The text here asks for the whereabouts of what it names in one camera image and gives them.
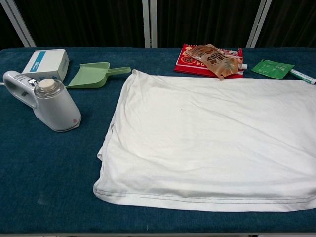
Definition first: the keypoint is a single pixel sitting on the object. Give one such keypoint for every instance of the green plastic dustpan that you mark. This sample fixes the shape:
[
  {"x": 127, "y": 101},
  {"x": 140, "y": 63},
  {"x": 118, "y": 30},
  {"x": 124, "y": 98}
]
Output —
[{"x": 91, "y": 76}]

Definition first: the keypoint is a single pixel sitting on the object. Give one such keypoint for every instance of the black curtain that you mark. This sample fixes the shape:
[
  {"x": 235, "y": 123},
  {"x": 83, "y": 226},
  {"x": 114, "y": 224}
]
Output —
[{"x": 86, "y": 22}]

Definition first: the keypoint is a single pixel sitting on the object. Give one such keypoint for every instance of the brown spouted food pouch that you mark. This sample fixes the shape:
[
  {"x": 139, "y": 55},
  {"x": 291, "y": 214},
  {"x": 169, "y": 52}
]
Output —
[{"x": 217, "y": 61}]

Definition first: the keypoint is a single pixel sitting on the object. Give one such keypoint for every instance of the green sachet packet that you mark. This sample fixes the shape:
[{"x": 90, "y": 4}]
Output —
[{"x": 271, "y": 67}]

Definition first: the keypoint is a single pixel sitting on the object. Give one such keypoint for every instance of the blue table cover cloth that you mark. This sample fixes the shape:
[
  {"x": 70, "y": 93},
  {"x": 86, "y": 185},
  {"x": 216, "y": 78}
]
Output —
[{"x": 37, "y": 160}]

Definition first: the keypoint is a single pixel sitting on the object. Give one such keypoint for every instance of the white folded garment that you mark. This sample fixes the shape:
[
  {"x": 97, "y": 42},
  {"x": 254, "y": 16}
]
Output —
[{"x": 197, "y": 135}]

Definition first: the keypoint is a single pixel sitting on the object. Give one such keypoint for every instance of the green white marker pen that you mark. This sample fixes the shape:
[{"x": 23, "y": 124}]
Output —
[{"x": 302, "y": 77}]

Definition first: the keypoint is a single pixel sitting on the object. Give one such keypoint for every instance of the white metal frame post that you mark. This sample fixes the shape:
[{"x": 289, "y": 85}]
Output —
[
  {"x": 149, "y": 24},
  {"x": 22, "y": 27},
  {"x": 258, "y": 24}
]

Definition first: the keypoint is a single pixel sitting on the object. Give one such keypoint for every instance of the white handheld steam iron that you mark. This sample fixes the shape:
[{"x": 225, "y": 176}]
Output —
[{"x": 56, "y": 111}]

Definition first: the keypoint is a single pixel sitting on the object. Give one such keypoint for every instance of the red printed booklet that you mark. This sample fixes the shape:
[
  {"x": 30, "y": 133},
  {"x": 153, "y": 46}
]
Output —
[{"x": 185, "y": 64}]

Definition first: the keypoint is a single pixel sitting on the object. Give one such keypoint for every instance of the white blue cardboard box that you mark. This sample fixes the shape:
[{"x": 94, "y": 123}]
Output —
[{"x": 47, "y": 61}]

